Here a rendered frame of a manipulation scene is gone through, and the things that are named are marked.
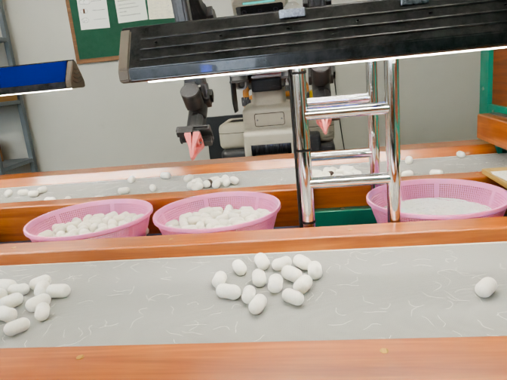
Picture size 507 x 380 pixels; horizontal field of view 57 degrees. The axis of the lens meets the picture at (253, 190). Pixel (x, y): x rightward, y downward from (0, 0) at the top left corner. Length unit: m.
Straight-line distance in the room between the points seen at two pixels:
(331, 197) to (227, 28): 0.58
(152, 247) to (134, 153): 2.79
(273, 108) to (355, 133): 1.51
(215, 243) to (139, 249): 0.13
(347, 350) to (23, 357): 0.34
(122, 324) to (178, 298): 0.09
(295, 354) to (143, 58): 0.41
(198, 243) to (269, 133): 1.14
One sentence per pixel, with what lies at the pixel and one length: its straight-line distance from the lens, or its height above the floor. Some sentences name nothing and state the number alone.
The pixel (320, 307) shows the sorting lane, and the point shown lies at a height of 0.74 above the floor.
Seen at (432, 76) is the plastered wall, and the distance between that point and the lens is 3.42.
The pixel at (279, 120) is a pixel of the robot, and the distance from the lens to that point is 1.93.
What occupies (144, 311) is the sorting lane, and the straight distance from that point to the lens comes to 0.67.
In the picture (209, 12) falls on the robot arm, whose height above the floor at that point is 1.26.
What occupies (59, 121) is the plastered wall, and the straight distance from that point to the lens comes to 3.81.
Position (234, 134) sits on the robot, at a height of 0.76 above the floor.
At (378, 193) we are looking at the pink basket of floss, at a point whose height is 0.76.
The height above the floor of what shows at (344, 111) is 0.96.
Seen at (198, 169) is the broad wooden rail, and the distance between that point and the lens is 1.50.
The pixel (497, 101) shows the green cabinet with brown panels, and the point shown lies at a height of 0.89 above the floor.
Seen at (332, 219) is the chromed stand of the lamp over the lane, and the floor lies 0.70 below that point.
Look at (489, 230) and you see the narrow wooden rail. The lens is 0.83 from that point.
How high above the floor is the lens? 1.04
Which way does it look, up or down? 14 degrees down
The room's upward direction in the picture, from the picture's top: 6 degrees counter-clockwise
